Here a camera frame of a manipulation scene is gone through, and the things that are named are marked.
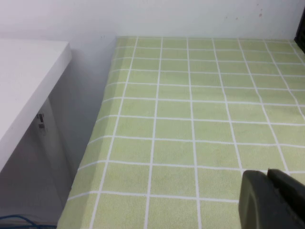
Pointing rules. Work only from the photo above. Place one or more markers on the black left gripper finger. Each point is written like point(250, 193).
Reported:
point(269, 202)

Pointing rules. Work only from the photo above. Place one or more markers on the black plastic book holder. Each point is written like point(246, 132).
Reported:
point(300, 35)

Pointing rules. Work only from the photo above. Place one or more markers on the small metal cabinet latch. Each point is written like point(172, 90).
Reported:
point(41, 122)

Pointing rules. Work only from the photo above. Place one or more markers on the white cabinet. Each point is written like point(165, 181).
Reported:
point(28, 78)

